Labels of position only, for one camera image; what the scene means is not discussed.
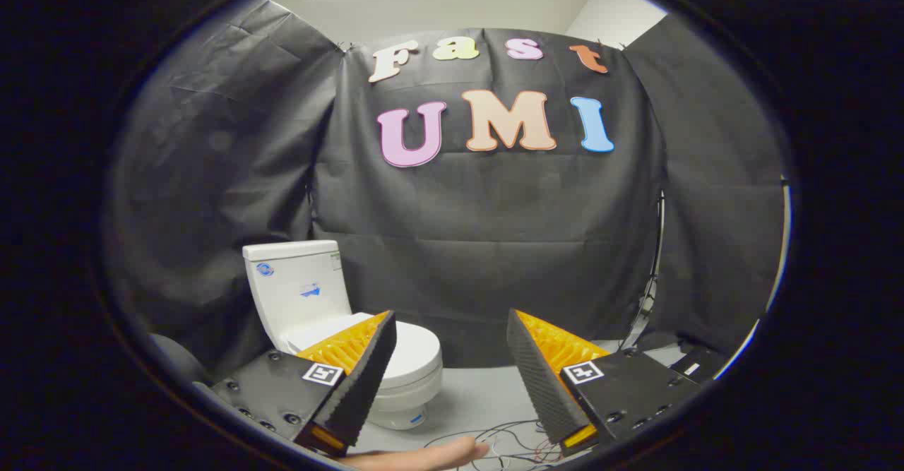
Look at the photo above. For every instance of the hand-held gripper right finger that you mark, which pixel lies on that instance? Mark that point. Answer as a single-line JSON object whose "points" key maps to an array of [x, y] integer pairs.
{"points": [[537, 386]]}

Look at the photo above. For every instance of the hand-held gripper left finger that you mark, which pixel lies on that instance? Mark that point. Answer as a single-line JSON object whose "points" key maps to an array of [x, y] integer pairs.
{"points": [[367, 379]]}

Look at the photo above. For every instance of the white toilet lid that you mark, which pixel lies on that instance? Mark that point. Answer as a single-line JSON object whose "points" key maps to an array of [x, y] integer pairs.
{"points": [[417, 351]]}

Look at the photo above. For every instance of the white toilet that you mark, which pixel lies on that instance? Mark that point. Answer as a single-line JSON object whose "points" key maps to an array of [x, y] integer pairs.
{"points": [[296, 287]]}

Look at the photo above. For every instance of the black backdrop cloth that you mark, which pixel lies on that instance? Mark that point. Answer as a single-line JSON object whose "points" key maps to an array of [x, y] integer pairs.
{"points": [[494, 245]]}

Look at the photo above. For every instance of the black box with white label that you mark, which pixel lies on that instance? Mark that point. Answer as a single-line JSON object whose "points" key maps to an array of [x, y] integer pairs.
{"points": [[699, 366]]}

